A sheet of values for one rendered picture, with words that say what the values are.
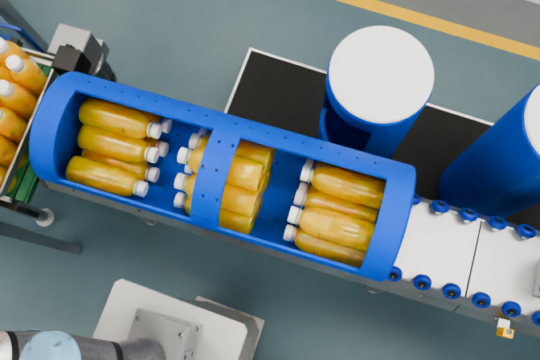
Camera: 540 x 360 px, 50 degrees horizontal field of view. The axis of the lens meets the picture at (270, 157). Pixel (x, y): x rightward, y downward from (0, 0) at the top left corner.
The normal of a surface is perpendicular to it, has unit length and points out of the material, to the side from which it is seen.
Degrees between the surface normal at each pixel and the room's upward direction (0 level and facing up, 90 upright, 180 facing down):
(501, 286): 0
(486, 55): 0
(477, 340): 0
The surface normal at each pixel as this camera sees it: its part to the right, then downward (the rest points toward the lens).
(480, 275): -0.04, -0.25
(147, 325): -0.70, -0.35
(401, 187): 0.08, -0.59
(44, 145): -0.18, 0.29
